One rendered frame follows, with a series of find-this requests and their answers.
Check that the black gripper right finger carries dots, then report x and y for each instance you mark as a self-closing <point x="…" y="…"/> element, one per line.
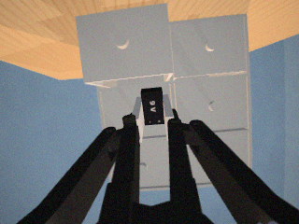
<point x="247" y="197"/>

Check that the beige small chest of drawers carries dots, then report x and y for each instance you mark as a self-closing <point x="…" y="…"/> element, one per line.
<point x="171" y="83"/>

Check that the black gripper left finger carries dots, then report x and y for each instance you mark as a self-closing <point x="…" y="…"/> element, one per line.
<point x="72" y="197"/>

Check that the black 9v battery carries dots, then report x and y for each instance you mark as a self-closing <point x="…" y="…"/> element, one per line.
<point x="153" y="107"/>

